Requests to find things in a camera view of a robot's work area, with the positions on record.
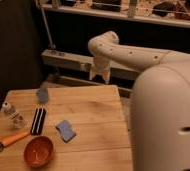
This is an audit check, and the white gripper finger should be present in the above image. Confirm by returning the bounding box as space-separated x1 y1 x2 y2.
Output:
89 72 96 80
103 75 110 84

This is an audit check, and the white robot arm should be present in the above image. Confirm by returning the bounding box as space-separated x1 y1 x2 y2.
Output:
88 31 190 171

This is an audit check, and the metal pole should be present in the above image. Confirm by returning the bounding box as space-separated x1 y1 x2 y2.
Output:
38 0 56 51

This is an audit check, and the blue cup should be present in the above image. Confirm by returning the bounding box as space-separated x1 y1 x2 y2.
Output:
36 88 49 103

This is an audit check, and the black white striped eraser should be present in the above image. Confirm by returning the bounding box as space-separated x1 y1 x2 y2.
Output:
30 108 46 135

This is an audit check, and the blue sponge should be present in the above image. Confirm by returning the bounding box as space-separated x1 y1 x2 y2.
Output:
56 120 76 143

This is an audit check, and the small clear bottle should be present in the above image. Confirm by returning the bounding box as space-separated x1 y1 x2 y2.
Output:
2 102 26 129

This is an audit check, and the orange bowl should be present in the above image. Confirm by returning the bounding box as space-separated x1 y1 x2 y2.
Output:
23 136 54 168

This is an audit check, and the white shelf ledge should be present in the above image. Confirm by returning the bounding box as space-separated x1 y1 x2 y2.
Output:
43 4 190 28

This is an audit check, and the orange handled brush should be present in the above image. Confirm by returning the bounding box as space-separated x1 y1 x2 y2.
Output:
0 131 29 152

